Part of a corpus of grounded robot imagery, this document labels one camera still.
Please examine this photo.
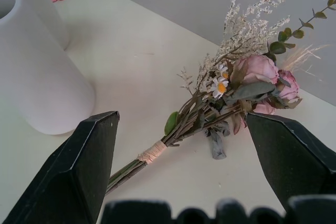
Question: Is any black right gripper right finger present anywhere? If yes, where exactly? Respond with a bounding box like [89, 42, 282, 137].
[246, 112, 336, 214]

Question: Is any pink rose flower bouquet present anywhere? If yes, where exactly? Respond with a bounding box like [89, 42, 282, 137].
[104, 0, 336, 196]

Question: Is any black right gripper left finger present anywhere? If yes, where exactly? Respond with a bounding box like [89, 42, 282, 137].
[2, 111, 120, 224]

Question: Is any white cylindrical vase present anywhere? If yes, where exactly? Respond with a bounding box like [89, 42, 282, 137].
[0, 0, 70, 51]
[0, 0, 96, 136]

